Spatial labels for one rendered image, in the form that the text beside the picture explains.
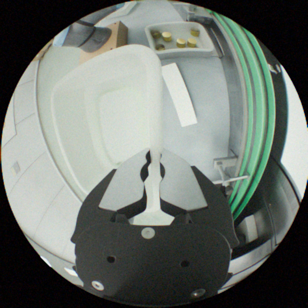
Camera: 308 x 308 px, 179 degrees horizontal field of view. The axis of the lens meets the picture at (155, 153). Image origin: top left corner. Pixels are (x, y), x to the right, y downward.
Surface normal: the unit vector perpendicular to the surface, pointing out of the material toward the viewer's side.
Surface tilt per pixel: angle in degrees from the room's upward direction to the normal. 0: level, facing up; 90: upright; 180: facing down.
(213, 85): 0
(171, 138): 0
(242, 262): 90
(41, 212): 90
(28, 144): 90
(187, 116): 0
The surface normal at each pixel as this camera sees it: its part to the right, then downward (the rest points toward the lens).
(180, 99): -0.17, 0.51
